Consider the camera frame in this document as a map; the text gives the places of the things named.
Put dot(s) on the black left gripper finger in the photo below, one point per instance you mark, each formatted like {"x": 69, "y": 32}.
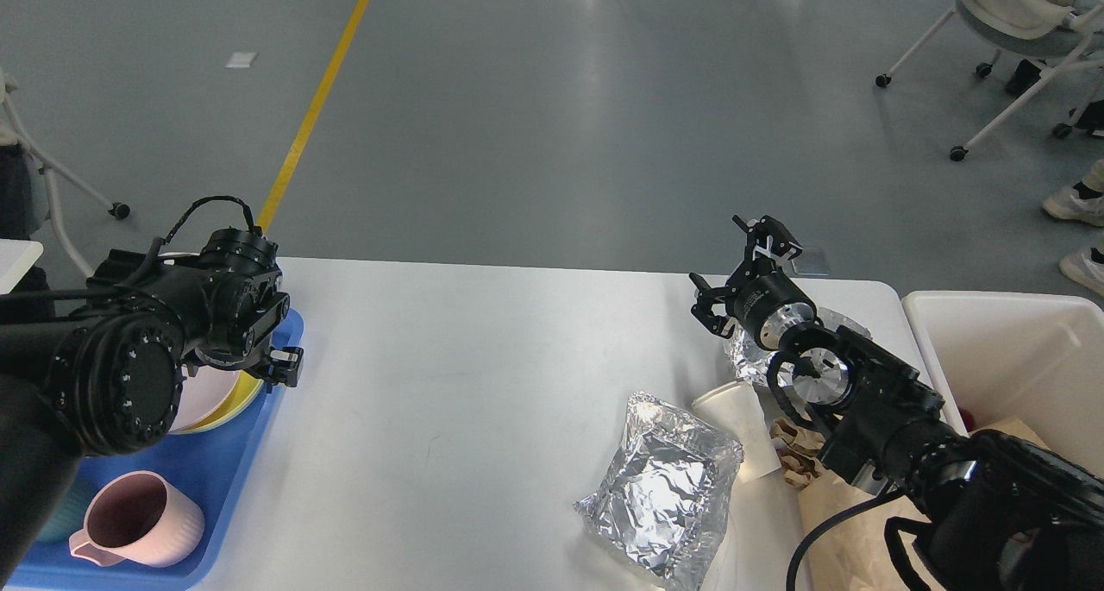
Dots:
{"x": 280, "y": 367}

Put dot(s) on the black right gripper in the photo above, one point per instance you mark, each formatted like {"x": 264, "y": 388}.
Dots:
{"x": 763, "y": 299}

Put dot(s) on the pink plate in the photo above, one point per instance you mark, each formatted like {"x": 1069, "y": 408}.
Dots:
{"x": 201, "y": 396}

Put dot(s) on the small foil ball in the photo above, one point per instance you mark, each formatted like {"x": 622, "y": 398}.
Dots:
{"x": 750, "y": 362}

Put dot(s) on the pink ribbed mug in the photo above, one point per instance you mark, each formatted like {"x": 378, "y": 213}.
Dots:
{"x": 138, "y": 517}

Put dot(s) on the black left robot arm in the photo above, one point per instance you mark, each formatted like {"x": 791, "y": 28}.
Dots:
{"x": 107, "y": 379}

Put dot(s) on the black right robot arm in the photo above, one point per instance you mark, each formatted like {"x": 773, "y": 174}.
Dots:
{"x": 1000, "y": 513}

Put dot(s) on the yellow plate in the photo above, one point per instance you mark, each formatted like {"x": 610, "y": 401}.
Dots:
{"x": 246, "y": 389}

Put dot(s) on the blue plastic tray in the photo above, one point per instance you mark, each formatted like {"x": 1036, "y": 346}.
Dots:
{"x": 211, "y": 468}

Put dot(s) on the white paper cup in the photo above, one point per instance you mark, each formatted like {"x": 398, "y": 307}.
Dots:
{"x": 735, "y": 408}

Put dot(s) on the large crumpled foil sheet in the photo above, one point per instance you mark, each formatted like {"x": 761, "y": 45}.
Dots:
{"x": 663, "y": 505}

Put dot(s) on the teal mug yellow inside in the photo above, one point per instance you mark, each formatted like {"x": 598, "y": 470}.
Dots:
{"x": 69, "y": 514}

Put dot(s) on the white plastic bin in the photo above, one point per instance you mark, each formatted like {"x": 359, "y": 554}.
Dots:
{"x": 1028, "y": 356}

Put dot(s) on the person in beige trousers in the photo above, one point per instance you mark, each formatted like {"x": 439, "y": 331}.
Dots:
{"x": 1082, "y": 202}

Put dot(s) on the white rolling office chair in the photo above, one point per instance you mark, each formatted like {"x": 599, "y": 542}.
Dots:
{"x": 1055, "y": 36}

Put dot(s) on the white chair frame left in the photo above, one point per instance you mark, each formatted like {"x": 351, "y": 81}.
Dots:
{"x": 50, "y": 172}

